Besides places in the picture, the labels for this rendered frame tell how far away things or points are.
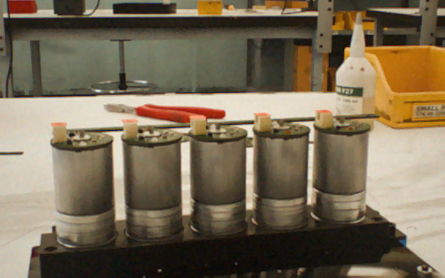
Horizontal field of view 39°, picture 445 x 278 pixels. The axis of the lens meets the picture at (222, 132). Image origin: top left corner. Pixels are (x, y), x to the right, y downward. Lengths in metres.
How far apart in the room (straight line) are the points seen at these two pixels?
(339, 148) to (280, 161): 0.03
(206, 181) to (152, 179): 0.02
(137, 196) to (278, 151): 0.06
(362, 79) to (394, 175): 0.12
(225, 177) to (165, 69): 4.43
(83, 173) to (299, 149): 0.09
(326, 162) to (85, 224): 0.10
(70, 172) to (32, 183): 0.17
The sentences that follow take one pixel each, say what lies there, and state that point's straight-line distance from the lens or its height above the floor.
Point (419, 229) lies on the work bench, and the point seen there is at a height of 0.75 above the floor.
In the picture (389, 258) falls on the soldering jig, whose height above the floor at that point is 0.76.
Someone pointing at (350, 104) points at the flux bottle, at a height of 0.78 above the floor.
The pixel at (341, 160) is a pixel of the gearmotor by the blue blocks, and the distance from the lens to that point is 0.27.
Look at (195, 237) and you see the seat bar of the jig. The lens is 0.26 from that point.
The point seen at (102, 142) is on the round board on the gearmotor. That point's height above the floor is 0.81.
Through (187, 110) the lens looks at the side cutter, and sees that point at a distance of 0.60.
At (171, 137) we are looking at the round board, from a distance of 0.26.
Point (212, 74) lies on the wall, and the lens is 4.71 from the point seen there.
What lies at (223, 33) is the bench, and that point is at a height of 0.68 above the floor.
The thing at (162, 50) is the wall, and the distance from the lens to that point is 4.67.
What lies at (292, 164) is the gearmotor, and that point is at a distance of 0.27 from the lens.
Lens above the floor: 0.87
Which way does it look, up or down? 13 degrees down
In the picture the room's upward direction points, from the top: straight up
